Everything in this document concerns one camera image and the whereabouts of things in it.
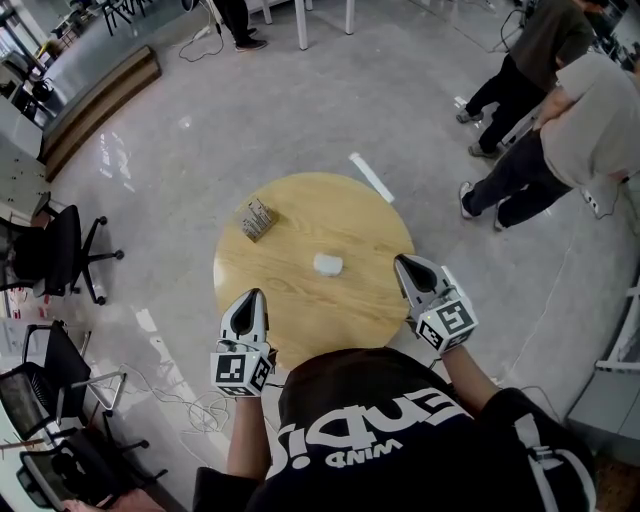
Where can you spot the person's left forearm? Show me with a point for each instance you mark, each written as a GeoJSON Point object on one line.
{"type": "Point", "coordinates": [246, 435]}

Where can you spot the person's black printed shirt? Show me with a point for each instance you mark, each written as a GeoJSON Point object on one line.
{"type": "Point", "coordinates": [380, 440]}

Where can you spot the white table legs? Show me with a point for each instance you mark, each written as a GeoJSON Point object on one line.
{"type": "Point", "coordinates": [302, 22]}

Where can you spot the person's right forearm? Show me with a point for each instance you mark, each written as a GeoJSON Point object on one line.
{"type": "Point", "coordinates": [467, 377]}

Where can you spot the brown cotton swab container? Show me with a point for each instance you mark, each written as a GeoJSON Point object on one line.
{"type": "Point", "coordinates": [259, 221]}

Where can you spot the wooden floor platform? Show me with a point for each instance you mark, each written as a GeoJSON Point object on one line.
{"type": "Point", "coordinates": [95, 107]}

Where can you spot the white power strip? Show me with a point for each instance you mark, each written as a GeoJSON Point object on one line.
{"type": "Point", "coordinates": [591, 199]}

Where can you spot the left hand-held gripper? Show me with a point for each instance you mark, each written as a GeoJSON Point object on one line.
{"type": "Point", "coordinates": [235, 367]}

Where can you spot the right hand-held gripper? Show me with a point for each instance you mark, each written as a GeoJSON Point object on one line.
{"type": "Point", "coordinates": [450, 322]}

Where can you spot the white metal frame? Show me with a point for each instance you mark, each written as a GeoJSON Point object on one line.
{"type": "Point", "coordinates": [622, 345]}

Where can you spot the black mesh office chair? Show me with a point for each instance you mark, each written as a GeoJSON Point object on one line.
{"type": "Point", "coordinates": [55, 410]}

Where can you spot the grey cabinet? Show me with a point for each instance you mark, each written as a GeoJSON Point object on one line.
{"type": "Point", "coordinates": [607, 415]}

